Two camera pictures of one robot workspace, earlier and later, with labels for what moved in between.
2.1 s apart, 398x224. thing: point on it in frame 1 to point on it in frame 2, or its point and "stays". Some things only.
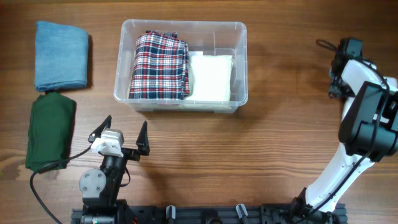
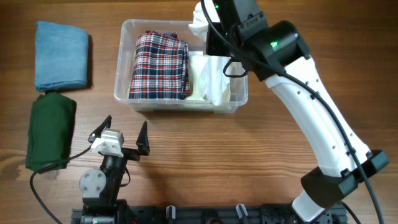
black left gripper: [143, 144] stays
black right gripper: [337, 93] to [212, 46]
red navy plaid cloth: [161, 67] stays
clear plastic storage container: [204, 38] stays
